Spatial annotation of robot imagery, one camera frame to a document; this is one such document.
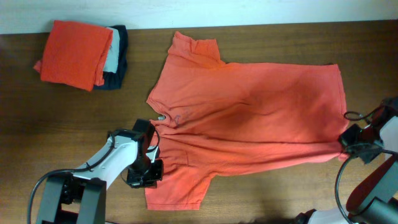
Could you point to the orange t-shirt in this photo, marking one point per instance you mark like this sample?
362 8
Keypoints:
219 118

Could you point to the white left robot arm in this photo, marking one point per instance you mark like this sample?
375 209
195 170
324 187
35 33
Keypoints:
79 195

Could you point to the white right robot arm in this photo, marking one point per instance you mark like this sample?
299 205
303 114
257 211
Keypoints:
373 200

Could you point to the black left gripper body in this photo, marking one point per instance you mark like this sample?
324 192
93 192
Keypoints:
144 172

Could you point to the folded grey garment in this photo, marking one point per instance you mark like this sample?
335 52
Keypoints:
112 59

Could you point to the folded navy garment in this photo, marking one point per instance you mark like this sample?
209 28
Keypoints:
113 81

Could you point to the folded orange shirt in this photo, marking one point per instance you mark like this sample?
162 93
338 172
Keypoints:
75 54

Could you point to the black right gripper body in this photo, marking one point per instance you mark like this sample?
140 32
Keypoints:
352 140

